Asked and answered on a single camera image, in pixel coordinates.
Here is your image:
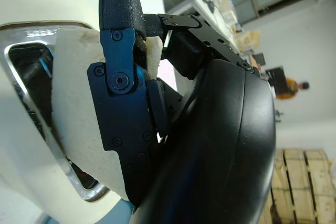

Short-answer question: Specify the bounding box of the black monitor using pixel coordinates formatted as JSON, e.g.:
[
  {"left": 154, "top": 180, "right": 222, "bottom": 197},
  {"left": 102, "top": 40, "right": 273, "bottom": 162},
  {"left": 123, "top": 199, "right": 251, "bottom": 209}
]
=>
[{"left": 264, "top": 66, "right": 287, "bottom": 96}]

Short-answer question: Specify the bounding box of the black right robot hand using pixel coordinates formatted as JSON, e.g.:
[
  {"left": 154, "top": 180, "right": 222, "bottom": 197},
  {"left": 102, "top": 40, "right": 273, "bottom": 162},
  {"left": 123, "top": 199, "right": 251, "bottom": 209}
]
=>
[{"left": 86, "top": 0, "right": 277, "bottom": 224}]

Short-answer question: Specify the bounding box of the white bread slice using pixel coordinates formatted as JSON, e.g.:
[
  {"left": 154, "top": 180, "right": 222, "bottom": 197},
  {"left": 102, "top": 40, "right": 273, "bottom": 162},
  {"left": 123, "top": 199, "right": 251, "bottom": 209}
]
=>
[{"left": 51, "top": 28, "right": 163, "bottom": 201}]

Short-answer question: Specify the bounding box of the wooden crate stack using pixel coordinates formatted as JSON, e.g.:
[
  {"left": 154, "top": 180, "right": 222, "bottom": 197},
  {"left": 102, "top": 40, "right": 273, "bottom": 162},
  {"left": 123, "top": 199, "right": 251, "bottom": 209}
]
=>
[{"left": 259, "top": 148, "right": 332, "bottom": 224}]

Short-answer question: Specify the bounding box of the white desk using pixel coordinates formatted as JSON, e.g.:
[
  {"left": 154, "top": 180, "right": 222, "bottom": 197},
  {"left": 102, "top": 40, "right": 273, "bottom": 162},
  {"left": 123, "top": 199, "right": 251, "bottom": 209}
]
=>
[{"left": 159, "top": 0, "right": 238, "bottom": 51}]

